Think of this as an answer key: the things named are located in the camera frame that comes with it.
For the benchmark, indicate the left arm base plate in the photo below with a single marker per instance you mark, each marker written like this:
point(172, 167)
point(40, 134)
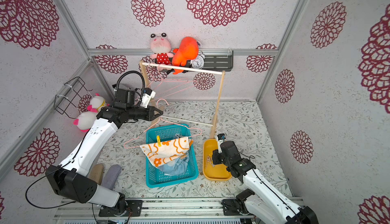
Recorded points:
point(130, 208)

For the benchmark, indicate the beige slipper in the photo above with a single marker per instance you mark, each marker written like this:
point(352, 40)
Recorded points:
point(96, 173)

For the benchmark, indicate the white plush striped outfit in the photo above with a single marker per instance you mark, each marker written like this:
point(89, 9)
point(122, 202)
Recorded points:
point(85, 120)

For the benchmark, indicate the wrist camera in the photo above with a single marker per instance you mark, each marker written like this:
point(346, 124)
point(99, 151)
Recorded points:
point(148, 95)
point(220, 138)

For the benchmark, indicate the grey slipper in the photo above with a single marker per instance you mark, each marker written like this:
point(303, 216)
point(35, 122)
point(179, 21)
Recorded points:
point(111, 177)

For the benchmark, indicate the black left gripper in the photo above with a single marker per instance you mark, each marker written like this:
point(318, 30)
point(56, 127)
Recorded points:
point(148, 112)

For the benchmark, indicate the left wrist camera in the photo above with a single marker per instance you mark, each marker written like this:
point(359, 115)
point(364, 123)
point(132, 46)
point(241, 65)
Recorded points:
point(148, 95)

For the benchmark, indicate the white orange patterned towel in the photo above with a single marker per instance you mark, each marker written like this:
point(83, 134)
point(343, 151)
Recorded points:
point(162, 153)

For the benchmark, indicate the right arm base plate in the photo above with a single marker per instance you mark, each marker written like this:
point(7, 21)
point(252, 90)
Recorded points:
point(233, 207)

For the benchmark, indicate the yellow clothespin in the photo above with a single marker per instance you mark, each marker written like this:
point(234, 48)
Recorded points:
point(158, 141)

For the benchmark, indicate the clothespin in tray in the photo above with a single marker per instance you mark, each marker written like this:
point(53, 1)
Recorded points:
point(209, 160)

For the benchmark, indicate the teal plastic basket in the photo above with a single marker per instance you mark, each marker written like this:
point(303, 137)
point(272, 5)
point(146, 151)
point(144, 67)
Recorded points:
point(156, 178)

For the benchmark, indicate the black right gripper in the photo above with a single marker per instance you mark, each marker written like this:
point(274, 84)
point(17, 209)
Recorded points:
point(218, 158)

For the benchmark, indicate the blue spotted towel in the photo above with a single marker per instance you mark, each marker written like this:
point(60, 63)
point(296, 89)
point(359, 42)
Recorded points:
point(175, 167)

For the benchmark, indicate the black wall shelf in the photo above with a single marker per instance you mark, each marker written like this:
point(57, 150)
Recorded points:
point(219, 62)

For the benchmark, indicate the black wire wall basket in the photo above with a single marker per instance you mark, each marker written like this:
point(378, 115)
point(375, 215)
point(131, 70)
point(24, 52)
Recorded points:
point(74, 100)

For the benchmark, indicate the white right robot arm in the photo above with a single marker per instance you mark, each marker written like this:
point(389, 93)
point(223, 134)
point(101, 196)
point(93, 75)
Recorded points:
point(260, 198)

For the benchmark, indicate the pink frog plush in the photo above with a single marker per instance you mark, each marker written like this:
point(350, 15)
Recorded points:
point(161, 48)

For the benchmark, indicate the orange plush toy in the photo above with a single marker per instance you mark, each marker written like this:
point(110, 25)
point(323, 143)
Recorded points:
point(188, 50)

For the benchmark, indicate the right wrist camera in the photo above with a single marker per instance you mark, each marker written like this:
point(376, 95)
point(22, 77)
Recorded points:
point(220, 138)

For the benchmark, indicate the white alarm clock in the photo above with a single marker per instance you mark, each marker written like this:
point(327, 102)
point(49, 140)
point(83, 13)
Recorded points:
point(198, 62)

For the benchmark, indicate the yellow plastic tray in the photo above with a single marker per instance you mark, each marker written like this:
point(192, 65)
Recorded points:
point(219, 172)

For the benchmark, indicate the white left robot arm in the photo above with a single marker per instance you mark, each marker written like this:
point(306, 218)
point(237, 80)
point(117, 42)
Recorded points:
point(69, 179)

